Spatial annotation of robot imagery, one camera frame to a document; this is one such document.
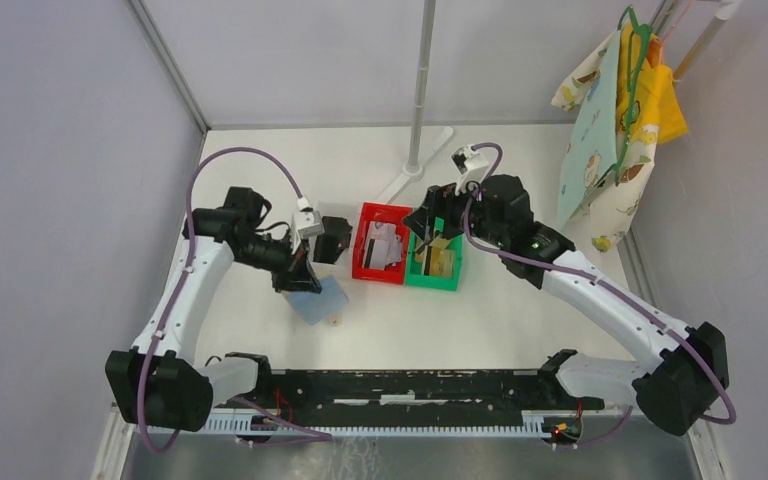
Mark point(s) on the green clothes hanger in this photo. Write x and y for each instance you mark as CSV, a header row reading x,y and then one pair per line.
x,y
632,157

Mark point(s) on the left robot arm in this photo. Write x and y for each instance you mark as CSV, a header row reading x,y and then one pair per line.
x,y
156,382

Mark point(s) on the white pole stand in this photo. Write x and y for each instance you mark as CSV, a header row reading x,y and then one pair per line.
x,y
420,154

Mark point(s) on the beige card holder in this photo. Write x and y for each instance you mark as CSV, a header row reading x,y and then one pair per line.
x,y
314,308

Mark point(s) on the black cards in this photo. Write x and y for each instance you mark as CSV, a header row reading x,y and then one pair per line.
x,y
331,245

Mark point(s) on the silver cards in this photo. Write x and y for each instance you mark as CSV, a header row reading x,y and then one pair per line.
x,y
383,246

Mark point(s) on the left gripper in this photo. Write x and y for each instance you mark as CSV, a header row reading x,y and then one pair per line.
x,y
295,273

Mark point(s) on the white hanger rail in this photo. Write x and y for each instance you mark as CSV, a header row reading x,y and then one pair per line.
x,y
725,12

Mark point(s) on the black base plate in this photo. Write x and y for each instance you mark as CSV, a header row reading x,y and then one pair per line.
x,y
418,398

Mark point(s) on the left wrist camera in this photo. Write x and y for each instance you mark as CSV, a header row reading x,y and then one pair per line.
x,y
306,223

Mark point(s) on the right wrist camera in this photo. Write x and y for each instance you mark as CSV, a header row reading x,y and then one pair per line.
x,y
472,166

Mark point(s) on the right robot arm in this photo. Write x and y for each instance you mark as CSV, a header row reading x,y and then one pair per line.
x,y
677,374

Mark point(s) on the red plastic bin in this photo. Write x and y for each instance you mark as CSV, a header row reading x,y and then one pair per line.
x,y
381,213

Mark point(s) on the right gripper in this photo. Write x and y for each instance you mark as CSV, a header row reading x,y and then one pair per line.
x,y
441,201

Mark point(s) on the gold cards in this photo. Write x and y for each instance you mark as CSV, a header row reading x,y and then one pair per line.
x,y
436,259

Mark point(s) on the yellow hanging garment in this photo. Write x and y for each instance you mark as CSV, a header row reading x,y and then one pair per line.
x,y
665,99

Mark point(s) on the hanging patterned cloth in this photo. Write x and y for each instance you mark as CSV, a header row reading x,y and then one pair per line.
x,y
587,194

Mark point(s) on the clear plastic bin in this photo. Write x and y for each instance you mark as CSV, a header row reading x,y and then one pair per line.
x,y
351,211

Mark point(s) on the green plastic bin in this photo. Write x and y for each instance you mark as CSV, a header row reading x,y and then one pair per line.
x,y
412,273

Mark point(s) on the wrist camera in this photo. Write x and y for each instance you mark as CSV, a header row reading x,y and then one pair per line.
x,y
306,223
472,166

